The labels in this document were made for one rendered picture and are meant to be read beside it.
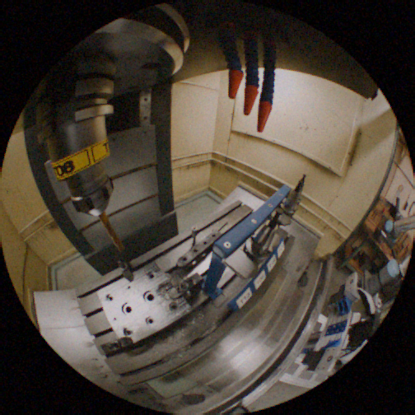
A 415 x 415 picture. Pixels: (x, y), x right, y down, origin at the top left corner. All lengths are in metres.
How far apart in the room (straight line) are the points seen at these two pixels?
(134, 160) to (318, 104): 1.08
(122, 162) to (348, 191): 1.25
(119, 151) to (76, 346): 1.09
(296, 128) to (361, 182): 0.58
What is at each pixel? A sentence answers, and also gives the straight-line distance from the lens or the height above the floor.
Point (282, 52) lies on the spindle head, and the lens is 0.28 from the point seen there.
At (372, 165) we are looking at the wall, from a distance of 1.07.
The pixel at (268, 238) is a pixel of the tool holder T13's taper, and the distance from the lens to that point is 0.26.
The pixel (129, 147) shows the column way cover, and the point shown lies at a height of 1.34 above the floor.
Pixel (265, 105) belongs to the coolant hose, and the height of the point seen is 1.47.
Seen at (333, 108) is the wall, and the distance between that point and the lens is 1.03.
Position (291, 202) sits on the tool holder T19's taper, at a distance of 0.45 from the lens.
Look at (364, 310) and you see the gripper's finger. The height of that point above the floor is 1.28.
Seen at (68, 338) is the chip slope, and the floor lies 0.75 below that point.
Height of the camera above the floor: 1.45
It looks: 39 degrees down
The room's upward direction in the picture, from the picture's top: 6 degrees clockwise
